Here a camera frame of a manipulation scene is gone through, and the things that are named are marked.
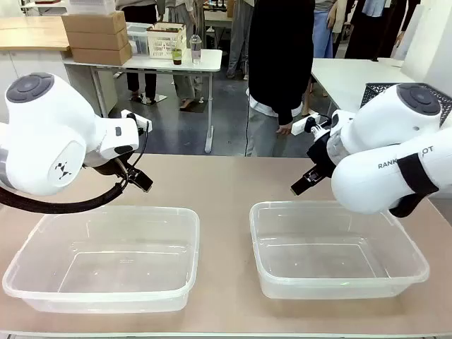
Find white slatted plastic basket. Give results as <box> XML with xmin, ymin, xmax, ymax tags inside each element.
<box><xmin>145</xmin><ymin>22</ymin><xmax>188</xmax><ymax>60</ymax></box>

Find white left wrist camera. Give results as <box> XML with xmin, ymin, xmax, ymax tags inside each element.
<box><xmin>121</xmin><ymin>109</ymin><xmax>153</xmax><ymax>133</ymax></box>

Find clear storage box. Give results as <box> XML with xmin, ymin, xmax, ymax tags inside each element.
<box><xmin>126</xmin><ymin>21</ymin><xmax>157</xmax><ymax>57</ymax></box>

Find person in black coat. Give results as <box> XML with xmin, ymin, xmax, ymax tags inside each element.
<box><xmin>245</xmin><ymin>0</ymin><xmax>316</xmax><ymax>158</ymax></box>

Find bystander in blue skirt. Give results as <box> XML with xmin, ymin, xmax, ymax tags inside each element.
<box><xmin>311</xmin><ymin>0</ymin><xmax>340</xmax><ymax>59</ymax></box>

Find large white table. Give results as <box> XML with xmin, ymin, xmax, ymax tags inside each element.
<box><xmin>309</xmin><ymin>57</ymin><xmax>427</xmax><ymax>118</ymax></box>

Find bystander in black dress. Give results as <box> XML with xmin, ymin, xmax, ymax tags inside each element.
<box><xmin>343</xmin><ymin>0</ymin><xmax>410</xmax><ymax>60</ymax></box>

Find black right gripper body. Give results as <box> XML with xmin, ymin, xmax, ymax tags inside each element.
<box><xmin>305</xmin><ymin>132</ymin><xmax>340</xmax><ymax>178</ymax></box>

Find brown cardboard box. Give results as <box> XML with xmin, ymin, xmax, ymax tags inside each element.
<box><xmin>71</xmin><ymin>43</ymin><xmax>133</xmax><ymax>66</ymax></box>
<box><xmin>66</xmin><ymin>29</ymin><xmax>129</xmax><ymax>51</ymax></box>
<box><xmin>61</xmin><ymin>11</ymin><xmax>127</xmax><ymax>35</ymax></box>

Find wooden counter top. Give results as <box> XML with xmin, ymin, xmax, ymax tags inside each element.
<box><xmin>0</xmin><ymin>16</ymin><xmax>71</xmax><ymax>52</ymax></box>

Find clear plastic bin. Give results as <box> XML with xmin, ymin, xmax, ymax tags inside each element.
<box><xmin>2</xmin><ymin>205</ymin><xmax>201</xmax><ymax>315</ymax></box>
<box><xmin>249</xmin><ymin>201</ymin><xmax>431</xmax><ymax>301</ymax></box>

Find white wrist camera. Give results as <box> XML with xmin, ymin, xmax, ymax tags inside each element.
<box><xmin>121</xmin><ymin>109</ymin><xmax>153</xmax><ymax>133</ymax></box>
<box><xmin>290</xmin><ymin>114</ymin><xmax>333</xmax><ymax>136</ymax></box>

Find bystander in black trousers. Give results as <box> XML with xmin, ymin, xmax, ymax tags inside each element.
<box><xmin>116</xmin><ymin>0</ymin><xmax>166</xmax><ymax>105</ymax></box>

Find white stacked plastic crates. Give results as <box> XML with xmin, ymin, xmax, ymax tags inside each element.
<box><xmin>68</xmin><ymin>0</ymin><xmax>118</xmax><ymax>17</ymax></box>

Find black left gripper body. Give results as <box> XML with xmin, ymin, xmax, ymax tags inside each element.
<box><xmin>83</xmin><ymin>153</ymin><xmax>138</xmax><ymax>179</ymax></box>

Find thin black camera cable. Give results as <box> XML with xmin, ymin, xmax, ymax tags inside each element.
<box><xmin>133</xmin><ymin>121</ymin><xmax>148</xmax><ymax>170</ymax></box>

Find bystander in dark grey trousers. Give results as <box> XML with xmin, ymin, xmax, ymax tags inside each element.
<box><xmin>225</xmin><ymin>0</ymin><xmax>254</xmax><ymax>81</ymax></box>

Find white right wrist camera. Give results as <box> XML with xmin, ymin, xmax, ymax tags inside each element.
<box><xmin>290</xmin><ymin>114</ymin><xmax>333</xmax><ymax>136</ymax></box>

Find black mesh basket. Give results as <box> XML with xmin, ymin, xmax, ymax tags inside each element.
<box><xmin>359</xmin><ymin>82</ymin><xmax>452</xmax><ymax>125</ymax></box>

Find black braided cable sleeve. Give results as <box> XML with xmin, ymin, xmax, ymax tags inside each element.
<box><xmin>0</xmin><ymin>176</ymin><xmax>129</xmax><ymax>215</ymax></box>

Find cup with dark drink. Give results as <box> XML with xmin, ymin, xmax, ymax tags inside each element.
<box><xmin>171</xmin><ymin>40</ymin><xmax>184</xmax><ymax>66</ymax></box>

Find white table with metal legs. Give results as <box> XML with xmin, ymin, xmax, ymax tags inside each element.
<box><xmin>63</xmin><ymin>48</ymin><xmax>224</xmax><ymax>155</ymax></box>

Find white panel board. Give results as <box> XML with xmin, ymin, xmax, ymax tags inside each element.
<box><xmin>392</xmin><ymin>3</ymin><xmax>452</xmax><ymax>93</ymax></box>

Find clear dome lid cup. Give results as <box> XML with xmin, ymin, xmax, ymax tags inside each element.
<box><xmin>189</xmin><ymin>34</ymin><xmax>203</xmax><ymax>66</ymax></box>

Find black strap on arm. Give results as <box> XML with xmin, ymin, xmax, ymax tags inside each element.
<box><xmin>389</xmin><ymin>153</ymin><xmax>439</xmax><ymax>218</ymax></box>

